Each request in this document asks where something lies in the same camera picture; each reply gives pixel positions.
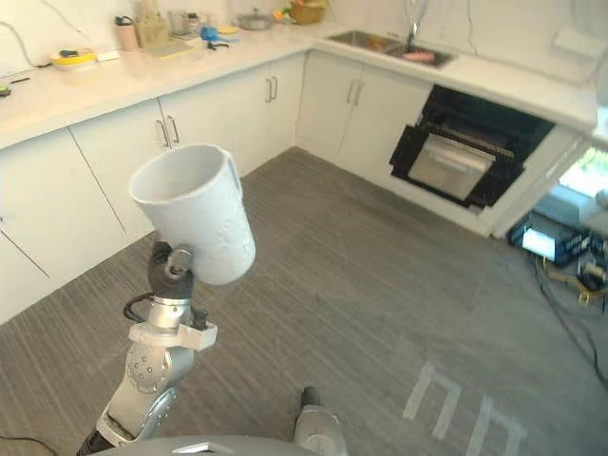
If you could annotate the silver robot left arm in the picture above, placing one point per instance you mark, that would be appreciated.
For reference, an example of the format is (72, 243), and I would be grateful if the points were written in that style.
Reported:
(152, 361)

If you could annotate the yellow woven basket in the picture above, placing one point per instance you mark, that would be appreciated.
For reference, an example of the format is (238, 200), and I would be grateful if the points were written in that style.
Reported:
(309, 11)

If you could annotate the stainless steel sink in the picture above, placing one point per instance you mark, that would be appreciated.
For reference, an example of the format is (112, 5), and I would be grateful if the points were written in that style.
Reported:
(392, 46)

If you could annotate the yellow cutting board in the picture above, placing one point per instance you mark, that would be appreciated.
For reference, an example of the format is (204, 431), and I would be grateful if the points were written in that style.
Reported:
(167, 49)

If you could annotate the black open dishwasher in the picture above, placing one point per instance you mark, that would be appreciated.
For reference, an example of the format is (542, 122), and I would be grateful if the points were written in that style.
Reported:
(468, 149)

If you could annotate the chrome faucet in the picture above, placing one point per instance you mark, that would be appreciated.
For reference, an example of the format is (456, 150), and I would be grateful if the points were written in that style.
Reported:
(414, 24)

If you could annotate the pink sponge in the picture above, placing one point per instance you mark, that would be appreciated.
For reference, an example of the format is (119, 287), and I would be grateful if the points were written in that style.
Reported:
(418, 56)

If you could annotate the yellow bowl with lid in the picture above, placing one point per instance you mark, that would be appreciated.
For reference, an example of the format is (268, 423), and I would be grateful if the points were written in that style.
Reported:
(73, 58)

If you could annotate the steel pot with lid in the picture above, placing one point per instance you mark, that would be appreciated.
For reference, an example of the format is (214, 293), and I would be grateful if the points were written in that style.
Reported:
(254, 20)

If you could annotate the white small box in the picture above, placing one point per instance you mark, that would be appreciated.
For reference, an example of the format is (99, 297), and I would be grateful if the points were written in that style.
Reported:
(107, 56)

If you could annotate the blue electronic box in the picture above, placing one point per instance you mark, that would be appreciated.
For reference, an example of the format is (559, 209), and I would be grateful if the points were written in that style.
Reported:
(546, 235)

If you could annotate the glass jar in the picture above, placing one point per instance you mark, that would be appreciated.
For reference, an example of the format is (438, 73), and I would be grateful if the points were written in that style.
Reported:
(178, 22)

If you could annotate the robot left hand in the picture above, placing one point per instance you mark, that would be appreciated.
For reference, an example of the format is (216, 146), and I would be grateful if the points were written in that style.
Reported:
(166, 275)

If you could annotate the yellow plate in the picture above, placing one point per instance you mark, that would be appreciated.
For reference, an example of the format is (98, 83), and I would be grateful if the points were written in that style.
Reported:
(228, 30)

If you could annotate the white corner cabinet door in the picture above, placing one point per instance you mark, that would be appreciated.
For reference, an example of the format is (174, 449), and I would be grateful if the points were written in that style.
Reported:
(273, 109)

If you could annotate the blue kitchen tool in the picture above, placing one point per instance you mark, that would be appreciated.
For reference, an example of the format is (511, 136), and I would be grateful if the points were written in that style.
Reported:
(211, 34)

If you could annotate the pink water bottle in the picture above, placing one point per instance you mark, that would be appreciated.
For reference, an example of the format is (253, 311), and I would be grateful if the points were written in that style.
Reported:
(126, 34)

